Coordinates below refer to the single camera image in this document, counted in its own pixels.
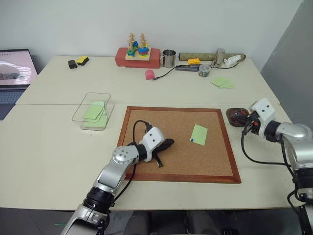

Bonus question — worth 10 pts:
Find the green sticky note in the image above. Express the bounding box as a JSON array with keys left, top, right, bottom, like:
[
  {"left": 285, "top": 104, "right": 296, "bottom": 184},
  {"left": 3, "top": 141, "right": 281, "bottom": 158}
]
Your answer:
[{"left": 190, "top": 124, "right": 208, "bottom": 147}]

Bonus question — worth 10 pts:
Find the clear jar of pushpins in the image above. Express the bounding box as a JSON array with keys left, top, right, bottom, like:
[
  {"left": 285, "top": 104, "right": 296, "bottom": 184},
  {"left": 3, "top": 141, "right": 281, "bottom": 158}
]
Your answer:
[{"left": 198, "top": 64, "right": 212, "bottom": 78}]

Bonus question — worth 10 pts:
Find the brown pushpin tray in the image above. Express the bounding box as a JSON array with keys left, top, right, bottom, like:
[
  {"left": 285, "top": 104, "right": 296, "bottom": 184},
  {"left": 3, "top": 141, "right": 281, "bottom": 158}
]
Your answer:
[{"left": 225, "top": 107, "right": 250, "bottom": 127}]

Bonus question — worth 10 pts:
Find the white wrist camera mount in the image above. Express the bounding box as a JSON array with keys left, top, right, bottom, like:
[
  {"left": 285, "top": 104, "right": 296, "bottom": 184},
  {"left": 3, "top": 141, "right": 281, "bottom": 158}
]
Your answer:
[
  {"left": 248, "top": 98, "right": 276, "bottom": 137},
  {"left": 141, "top": 126, "right": 166, "bottom": 163}
]

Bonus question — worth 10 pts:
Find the shiny metal cylinder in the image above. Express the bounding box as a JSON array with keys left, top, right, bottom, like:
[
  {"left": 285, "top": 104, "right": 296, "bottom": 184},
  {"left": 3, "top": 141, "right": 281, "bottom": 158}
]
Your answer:
[{"left": 211, "top": 47, "right": 226, "bottom": 68}]

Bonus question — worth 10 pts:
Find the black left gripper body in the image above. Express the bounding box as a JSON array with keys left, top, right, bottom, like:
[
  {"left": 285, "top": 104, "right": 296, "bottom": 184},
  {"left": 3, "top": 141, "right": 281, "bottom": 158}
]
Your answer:
[{"left": 152, "top": 139, "right": 169, "bottom": 156}]

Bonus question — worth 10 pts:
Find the steel mug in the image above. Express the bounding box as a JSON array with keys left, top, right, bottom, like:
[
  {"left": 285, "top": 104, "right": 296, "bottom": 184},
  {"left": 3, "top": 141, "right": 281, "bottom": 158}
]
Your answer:
[{"left": 159, "top": 49, "right": 178, "bottom": 68}]

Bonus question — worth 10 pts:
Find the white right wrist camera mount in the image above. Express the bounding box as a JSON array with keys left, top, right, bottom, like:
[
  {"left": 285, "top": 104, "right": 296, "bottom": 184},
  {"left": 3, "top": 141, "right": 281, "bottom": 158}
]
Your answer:
[{"left": 248, "top": 98, "right": 276, "bottom": 137}]

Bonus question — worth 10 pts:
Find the wood framed cork board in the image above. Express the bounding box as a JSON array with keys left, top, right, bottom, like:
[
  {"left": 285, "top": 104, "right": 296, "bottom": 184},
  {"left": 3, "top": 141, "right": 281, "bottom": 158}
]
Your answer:
[{"left": 117, "top": 106, "right": 242, "bottom": 185}]

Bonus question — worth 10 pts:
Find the yellow black sponge eraser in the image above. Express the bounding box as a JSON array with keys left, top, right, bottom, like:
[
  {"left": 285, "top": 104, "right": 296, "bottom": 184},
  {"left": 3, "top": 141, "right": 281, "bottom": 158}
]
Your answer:
[{"left": 76, "top": 55, "right": 90, "bottom": 66}]

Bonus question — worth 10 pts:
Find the long cardboard tube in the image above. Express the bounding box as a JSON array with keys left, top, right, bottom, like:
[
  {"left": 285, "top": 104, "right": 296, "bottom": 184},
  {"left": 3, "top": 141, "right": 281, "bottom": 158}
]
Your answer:
[{"left": 178, "top": 51, "right": 246, "bottom": 62}]

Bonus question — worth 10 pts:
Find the wooden ring stacking toy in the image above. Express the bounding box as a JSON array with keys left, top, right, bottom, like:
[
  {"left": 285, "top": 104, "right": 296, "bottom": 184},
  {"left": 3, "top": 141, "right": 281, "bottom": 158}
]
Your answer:
[{"left": 125, "top": 32, "right": 153, "bottom": 61}]

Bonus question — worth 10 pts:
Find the red rectangular box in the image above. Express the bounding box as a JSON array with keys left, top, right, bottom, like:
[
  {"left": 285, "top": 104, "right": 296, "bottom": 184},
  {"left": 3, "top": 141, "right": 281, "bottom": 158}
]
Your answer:
[{"left": 114, "top": 47, "right": 162, "bottom": 69}]

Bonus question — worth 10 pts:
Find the green notes stack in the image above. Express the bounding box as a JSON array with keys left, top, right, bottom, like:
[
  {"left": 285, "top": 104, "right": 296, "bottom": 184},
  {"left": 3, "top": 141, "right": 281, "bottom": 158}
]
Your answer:
[{"left": 82, "top": 100, "right": 110, "bottom": 128}]

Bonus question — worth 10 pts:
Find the clear plastic box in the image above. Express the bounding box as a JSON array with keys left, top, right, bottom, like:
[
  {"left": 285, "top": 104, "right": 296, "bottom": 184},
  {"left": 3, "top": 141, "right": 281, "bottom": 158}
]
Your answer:
[{"left": 71, "top": 92, "right": 115, "bottom": 131}]

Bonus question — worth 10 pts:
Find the open laptop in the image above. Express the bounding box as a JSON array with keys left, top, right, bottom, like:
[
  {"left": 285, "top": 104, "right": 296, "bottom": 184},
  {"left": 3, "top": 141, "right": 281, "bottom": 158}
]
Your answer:
[{"left": 0, "top": 48, "right": 39, "bottom": 121}]

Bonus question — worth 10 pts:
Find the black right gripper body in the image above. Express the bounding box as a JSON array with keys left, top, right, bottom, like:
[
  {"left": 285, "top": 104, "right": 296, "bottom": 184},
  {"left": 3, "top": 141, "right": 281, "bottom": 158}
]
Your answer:
[{"left": 244, "top": 110, "right": 260, "bottom": 135}]

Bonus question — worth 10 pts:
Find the grey usb hub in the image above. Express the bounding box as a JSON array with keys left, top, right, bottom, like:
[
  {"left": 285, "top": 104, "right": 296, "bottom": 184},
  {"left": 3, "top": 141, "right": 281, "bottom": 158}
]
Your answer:
[{"left": 175, "top": 64, "right": 200, "bottom": 73}]

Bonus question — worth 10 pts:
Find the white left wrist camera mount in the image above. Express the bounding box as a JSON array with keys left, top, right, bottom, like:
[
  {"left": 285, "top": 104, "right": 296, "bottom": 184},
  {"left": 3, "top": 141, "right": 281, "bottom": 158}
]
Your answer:
[{"left": 141, "top": 126, "right": 166, "bottom": 163}]

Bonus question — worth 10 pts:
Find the green loose notes pile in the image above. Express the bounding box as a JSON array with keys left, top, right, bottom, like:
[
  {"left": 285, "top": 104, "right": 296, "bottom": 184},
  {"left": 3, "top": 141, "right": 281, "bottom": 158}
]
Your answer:
[{"left": 210, "top": 76, "right": 235, "bottom": 90}]

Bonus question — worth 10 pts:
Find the black hub cable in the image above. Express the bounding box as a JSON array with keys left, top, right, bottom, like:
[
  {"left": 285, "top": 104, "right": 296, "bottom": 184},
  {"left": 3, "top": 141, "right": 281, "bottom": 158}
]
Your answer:
[{"left": 152, "top": 64, "right": 182, "bottom": 81}]

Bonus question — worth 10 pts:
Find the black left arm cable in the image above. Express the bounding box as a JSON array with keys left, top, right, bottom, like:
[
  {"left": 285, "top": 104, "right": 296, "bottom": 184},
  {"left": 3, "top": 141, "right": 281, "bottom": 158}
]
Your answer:
[{"left": 114, "top": 119, "right": 153, "bottom": 200}]

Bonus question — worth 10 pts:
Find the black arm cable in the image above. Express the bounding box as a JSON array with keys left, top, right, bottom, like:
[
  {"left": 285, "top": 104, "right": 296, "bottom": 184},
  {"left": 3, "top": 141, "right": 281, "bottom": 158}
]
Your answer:
[
  {"left": 241, "top": 121, "right": 298, "bottom": 177},
  {"left": 114, "top": 119, "right": 153, "bottom": 200}
]

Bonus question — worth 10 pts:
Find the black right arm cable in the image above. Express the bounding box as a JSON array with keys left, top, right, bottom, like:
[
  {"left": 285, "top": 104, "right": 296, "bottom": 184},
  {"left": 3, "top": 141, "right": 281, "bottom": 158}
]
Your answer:
[{"left": 241, "top": 121, "right": 298, "bottom": 177}]

